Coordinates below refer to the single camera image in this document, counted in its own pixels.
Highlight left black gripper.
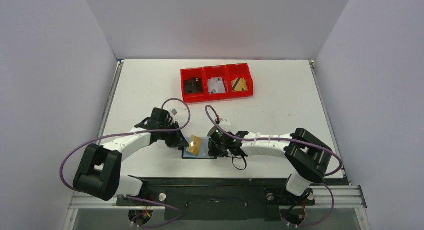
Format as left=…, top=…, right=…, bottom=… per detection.
left=159, top=121, right=189, bottom=148

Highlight black leather card holder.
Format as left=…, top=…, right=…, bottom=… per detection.
left=181, top=137, right=217, bottom=159

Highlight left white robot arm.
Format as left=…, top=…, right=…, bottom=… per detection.
left=72, top=107, right=189, bottom=205

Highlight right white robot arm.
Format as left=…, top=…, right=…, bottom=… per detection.
left=208, top=126, right=333, bottom=203

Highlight black card holders in bin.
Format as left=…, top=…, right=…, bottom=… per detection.
left=183, top=77, right=204, bottom=94

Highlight white cards in bin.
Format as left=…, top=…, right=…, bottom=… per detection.
left=207, top=77, right=226, bottom=94

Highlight gold cards in bin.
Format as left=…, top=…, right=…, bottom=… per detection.
left=231, top=77, right=248, bottom=92

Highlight left red bin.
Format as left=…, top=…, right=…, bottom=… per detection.
left=180, top=67, right=205, bottom=103

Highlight red bin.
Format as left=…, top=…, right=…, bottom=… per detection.
left=180, top=67, right=205, bottom=103
left=203, top=65, right=229, bottom=101
left=225, top=63, right=254, bottom=98

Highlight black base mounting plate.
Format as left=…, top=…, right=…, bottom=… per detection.
left=116, top=177, right=316, bottom=221

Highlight middle red bin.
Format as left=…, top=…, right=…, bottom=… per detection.
left=203, top=65, right=229, bottom=101

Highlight right red bin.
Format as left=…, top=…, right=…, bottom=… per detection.
left=225, top=63, right=254, bottom=98

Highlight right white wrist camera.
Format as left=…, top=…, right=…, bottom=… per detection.
left=216, top=118, right=231, bottom=126

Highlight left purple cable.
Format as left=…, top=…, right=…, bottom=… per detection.
left=59, top=98, right=192, bottom=229

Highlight aluminium rail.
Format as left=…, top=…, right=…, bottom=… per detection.
left=69, top=186, right=367, bottom=209

